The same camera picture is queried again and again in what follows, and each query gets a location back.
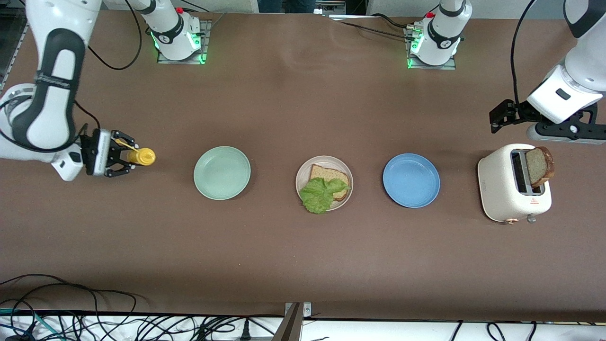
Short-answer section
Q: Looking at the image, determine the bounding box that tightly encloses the yellow mustard squeeze bottle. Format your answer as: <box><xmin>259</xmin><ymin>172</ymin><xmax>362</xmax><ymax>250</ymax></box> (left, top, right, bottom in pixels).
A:
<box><xmin>115</xmin><ymin>137</ymin><xmax>156</xmax><ymax>167</ymax></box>

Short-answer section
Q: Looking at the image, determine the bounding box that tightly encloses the brown toast bread slice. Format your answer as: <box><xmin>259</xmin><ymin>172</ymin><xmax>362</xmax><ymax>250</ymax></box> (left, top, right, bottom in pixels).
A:
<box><xmin>525</xmin><ymin>146</ymin><xmax>555</xmax><ymax>188</ymax></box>
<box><xmin>309</xmin><ymin>164</ymin><xmax>351</xmax><ymax>202</ymax></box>

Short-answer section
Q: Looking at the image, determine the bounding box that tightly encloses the green lettuce leaf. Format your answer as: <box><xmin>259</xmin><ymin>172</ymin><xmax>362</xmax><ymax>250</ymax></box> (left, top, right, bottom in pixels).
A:
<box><xmin>298</xmin><ymin>177</ymin><xmax>352</xmax><ymax>215</ymax></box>

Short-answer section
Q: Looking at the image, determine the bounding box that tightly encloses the mint green plate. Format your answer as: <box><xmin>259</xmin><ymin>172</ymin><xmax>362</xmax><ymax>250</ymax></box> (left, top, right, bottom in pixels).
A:
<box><xmin>193</xmin><ymin>146</ymin><xmax>251</xmax><ymax>201</ymax></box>

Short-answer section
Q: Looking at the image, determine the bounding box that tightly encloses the blue plate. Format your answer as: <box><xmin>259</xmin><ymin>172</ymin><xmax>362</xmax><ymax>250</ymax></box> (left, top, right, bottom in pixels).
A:
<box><xmin>383</xmin><ymin>153</ymin><xmax>441</xmax><ymax>208</ymax></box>

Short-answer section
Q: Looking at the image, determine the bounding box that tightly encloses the beige plate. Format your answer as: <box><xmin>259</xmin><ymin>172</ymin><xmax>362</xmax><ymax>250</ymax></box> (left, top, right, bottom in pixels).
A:
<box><xmin>295</xmin><ymin>155</ymin><xmax>354</xmax><ymax>211</ymax></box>

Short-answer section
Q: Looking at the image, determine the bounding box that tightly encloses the white toaster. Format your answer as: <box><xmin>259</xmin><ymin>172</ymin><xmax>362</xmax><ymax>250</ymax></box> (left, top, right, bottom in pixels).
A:
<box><xmin>477</xmin><ymin>144</ymin><xmax>553</xmax><ymax>224</ymax></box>

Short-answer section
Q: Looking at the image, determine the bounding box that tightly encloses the grey metal rack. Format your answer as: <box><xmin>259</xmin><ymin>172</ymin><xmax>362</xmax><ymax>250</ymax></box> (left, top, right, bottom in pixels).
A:
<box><xmin>0</xmin><ymin>7</ymin><xmax>29</xmax><ymax>93</ymax></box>

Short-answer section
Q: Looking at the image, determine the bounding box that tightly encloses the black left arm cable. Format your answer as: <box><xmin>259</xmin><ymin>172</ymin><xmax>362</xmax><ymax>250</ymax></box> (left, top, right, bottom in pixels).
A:
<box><xmin>510</xmin><ymin>0</ymin><xmax>538</xmax><ymax>105</ymax></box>

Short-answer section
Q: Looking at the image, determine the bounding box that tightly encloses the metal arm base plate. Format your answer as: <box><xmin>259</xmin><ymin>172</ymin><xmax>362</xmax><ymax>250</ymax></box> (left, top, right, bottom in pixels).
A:
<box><xmin>404</xmin><ymin>26</ymin><xmax>457</xmax><ymax>71</ymax></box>
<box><xmin>156</xmin><ymin>19</ymin><xmax>212</xmax><ymax>65</ymax></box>

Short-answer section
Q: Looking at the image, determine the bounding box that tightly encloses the black looping cable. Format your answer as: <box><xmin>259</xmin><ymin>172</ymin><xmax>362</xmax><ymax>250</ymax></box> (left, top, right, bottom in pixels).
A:
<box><xmin>0</xmin><ymin>274</ymin><xmax>147</xmax><ymax>327</ymax></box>

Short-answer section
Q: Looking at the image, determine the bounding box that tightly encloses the thick black base cable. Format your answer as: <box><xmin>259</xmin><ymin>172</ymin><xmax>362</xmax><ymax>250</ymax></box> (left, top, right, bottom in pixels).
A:
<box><xmin>371</xmin><ymin>13</ymin><xmax>417</xmax><ymax>29</ymax></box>

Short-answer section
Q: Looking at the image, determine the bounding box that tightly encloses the thin black base cable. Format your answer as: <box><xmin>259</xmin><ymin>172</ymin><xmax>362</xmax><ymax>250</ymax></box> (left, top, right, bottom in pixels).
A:
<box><xmin>337</xmin><ymin>21</ymin><xmax>409</xmax><ymax>38</ymax></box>

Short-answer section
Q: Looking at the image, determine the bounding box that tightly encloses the teal cable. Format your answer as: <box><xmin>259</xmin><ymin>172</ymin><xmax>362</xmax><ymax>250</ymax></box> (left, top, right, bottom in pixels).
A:
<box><xmin>0</xmin><ymin>308</ymin><xmax>64</xmax><ymax>341</ymax></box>

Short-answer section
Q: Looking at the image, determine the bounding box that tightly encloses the aluminium frame profile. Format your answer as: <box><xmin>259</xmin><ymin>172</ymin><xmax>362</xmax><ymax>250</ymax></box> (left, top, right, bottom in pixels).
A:
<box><xmin>316</xmin><ymin>0</ymin><xmax>367</xmax><ymax>19</ymax></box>

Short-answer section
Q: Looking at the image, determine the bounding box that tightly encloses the aluminium post with bracket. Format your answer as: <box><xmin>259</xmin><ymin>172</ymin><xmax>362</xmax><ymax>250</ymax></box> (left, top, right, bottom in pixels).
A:
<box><xmin>272</xmin><ymin>302</ymin><xmax>313</xmax><ymax>341</ymax></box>

